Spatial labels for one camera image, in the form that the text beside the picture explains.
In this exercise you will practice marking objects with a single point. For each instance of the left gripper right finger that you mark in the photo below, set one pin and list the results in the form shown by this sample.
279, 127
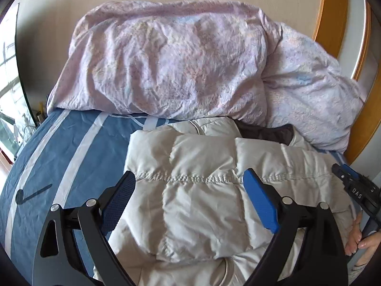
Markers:
306, 246

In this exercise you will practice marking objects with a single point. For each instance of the pink floral pillow right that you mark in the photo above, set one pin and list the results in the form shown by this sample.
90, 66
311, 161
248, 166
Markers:
305, 87

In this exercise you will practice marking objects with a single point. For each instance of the person's right hand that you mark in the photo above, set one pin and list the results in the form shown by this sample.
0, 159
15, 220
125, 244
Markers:
356, 242

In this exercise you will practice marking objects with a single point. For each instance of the cream puffer down jacket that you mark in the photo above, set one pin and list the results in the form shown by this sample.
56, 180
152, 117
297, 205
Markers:
190, 220

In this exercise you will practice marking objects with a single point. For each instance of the wooden door frame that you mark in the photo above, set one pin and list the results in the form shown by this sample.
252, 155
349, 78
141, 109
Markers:
343, 28

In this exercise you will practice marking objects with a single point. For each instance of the pink floral duvet left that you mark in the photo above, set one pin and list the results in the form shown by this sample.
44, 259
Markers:
182, 60

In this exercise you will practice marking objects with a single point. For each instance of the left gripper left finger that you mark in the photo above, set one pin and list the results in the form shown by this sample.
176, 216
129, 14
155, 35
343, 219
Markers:
58, 260

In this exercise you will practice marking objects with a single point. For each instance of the blue white striped bedsheet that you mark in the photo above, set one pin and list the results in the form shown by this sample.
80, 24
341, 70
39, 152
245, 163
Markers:
71, 157

